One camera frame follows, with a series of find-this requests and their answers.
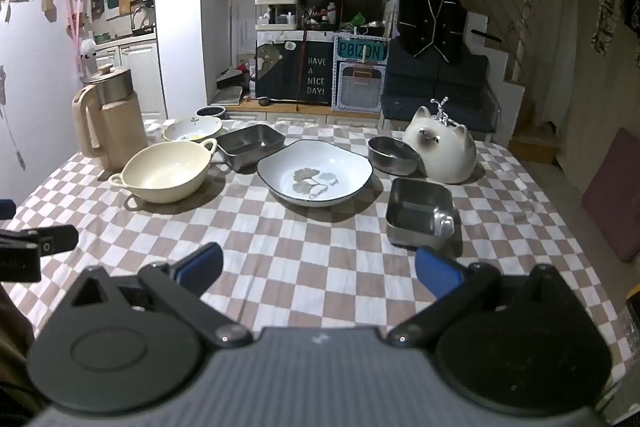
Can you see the pink ribbon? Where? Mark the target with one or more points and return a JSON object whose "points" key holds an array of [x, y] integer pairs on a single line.
{"points": [[75, 22]]}

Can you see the lemon print bowl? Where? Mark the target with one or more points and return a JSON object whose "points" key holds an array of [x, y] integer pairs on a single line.
{"points": [[192, 127]]}

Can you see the dark round bin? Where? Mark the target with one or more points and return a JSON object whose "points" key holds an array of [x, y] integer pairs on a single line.
{"points": [[210, 112]]}

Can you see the square steel container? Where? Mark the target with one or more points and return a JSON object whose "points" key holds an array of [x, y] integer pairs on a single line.
{"points": [[412, 207]]}

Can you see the grey folded box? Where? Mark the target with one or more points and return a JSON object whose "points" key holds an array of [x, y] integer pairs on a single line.
{"points": [[232, 87]]}

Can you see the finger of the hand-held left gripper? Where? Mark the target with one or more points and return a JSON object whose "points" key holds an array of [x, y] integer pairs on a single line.
{"points": [[6, 209], [50, 239]]}

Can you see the white staircase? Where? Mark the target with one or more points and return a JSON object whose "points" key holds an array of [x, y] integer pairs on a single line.
{"points": [[505, 57]]}

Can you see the white ceramic cat pot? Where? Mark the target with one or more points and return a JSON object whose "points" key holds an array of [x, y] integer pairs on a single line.
{"points": [[445, 157]]}

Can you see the brown checkered tablecloth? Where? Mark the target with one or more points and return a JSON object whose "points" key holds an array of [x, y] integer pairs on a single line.
{"points": [[300, 247]]}

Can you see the teal licence plate sign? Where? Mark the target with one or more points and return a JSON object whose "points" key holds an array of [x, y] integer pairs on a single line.
{"points": [[360, 51]]}

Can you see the black kitchen appliance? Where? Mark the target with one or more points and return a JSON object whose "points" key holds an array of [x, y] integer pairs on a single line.
{"points": [[142, 19]]}

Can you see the round steel bowl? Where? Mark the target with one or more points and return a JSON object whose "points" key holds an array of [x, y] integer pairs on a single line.
{"points": [[392, 157]]}

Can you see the person's left forearm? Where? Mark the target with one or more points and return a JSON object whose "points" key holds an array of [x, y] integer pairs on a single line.
{"points": [[15, 347]]}

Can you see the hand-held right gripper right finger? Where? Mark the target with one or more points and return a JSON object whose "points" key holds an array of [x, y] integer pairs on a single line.
{"points": [[440, 272]]}

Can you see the black vest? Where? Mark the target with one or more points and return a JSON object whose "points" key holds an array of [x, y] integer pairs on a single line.
{"points": [[432, 12]]}

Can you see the white pegboard box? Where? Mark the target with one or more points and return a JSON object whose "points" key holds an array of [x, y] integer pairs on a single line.
{"points": [[360, 87]]}

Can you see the white shelf rack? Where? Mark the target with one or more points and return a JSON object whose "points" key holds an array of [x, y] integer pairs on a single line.
{"points": [[277, 19]]}

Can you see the pink cushion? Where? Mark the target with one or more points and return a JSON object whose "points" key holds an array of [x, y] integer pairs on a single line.
{"points": [[615, 197]]}

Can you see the beige electric kettle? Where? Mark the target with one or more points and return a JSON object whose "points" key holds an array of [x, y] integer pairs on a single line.
{"points": [[120, 132]]}

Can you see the dark blue sofa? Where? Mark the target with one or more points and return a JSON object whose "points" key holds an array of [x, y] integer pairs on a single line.
{"points": [[430, 82]]}

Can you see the rectangular steel tray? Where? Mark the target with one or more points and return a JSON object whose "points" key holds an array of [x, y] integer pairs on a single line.
{"points": [[250, 147]]}

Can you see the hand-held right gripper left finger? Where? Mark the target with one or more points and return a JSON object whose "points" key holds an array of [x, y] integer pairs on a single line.
{"points": [[200, 264]]}

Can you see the black printed banner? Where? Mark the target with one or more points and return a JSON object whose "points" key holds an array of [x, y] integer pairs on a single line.
{"points": [[290, 77]]}

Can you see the low wooden drawer cabinet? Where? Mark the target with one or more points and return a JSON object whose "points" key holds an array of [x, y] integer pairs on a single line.
{"points": [[310, 112]]}

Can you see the white leaf print plate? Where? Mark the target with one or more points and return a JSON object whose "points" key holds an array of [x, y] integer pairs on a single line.
{"points": [[315, 172]]}

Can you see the white kitchen base cabinet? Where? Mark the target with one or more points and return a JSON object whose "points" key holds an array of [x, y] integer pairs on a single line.
{"points": [[137, 77]]}

